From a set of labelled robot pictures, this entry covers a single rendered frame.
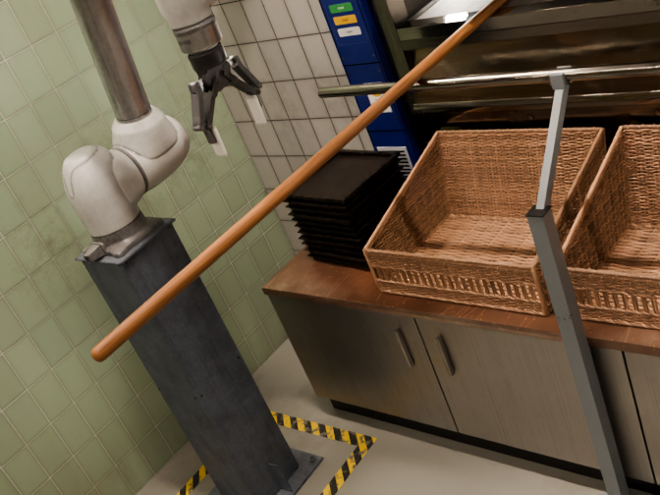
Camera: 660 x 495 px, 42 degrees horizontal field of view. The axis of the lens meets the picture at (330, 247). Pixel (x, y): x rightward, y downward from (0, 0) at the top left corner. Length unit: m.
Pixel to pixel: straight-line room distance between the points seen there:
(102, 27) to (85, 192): 0.43
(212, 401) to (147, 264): 0.48
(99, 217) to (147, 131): 0.27
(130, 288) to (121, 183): 0.29
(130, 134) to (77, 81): 0.58
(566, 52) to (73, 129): 1.55
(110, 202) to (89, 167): 0.11
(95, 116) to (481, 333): 1.47
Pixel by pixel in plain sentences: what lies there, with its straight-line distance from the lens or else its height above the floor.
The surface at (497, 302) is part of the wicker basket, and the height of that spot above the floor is 0.60.
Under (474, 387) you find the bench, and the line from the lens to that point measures 2.45.
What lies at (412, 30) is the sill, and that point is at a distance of 2.57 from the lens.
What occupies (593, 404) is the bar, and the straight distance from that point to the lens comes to 2.17.
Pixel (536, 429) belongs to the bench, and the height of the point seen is 0.20.
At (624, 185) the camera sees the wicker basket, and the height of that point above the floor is 0.71.
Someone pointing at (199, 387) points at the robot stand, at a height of 0.53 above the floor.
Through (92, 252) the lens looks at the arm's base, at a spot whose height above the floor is 1.03.
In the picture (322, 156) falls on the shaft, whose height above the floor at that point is 1.20.
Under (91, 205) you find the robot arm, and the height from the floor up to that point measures 1.15.
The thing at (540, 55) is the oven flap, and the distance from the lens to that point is 2.41.
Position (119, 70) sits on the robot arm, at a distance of 2.34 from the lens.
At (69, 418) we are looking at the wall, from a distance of 3.01.
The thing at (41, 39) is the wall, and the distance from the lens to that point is 2.88.
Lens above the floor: 1.88
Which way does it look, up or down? 27 degrees down
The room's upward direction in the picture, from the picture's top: 23 degrees counter-clockwise
